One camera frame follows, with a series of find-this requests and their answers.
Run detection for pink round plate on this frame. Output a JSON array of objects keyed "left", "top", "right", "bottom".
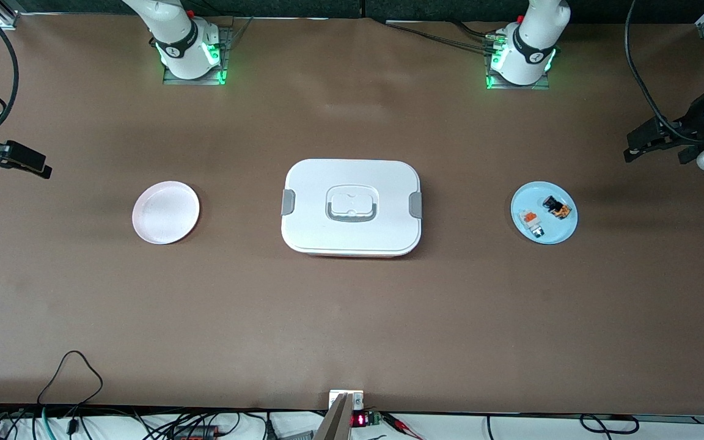
[{"left": 132, "top": 181, "right": 200, "bottom": 245}]

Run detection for black base cable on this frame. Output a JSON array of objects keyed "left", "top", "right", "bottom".
[{"left": 370, "top": 17, "right": 508, "bottom": 56}]

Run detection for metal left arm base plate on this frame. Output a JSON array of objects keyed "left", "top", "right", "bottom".
[{"left": 485, "top": 55, "right": 551, "bottom": 91}]

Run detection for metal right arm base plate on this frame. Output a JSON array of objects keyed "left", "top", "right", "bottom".
[{"left": 163, "top": 24, "right": 232, "bottom": 86}]

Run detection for black coiled cable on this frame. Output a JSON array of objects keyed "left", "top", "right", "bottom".
[{"left": 579, "top": 414, "right": 640, "bottom": 435}]

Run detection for black looped cable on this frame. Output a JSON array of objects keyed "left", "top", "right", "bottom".
[{"left": 37, "top": 350, "right": 103, "bottom": 407}]

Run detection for red clip leads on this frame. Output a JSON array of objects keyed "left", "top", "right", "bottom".
[{"left": 383, "top": 412, "right": 426, "bottom": 440}]

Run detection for orange and black switch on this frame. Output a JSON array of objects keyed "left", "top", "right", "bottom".
[{"left": 541, "top": 195, "right": 573, "bottom": 219}]

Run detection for orange black connector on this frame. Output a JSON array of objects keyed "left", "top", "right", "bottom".
[{"left": 172, "top": 425, "right": 218, "bottom": 440}]

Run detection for white and orange switch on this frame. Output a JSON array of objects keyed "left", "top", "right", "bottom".
[{"left": 519, "top": 210, "right": 546, "bottom": 238}]

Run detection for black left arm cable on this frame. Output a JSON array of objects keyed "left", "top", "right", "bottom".
[{"left": 625, "top": 0, "right": 704, "bottom": 145}]

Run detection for light blue round plate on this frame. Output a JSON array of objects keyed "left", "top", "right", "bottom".
[{"left": 510, "top": 180, "right": 579, "bottom": 246}]

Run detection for white lunch box grey handle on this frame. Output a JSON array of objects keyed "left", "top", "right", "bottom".
[{"left": 280, "top": 159, "right": 422, "bottom": 257}]

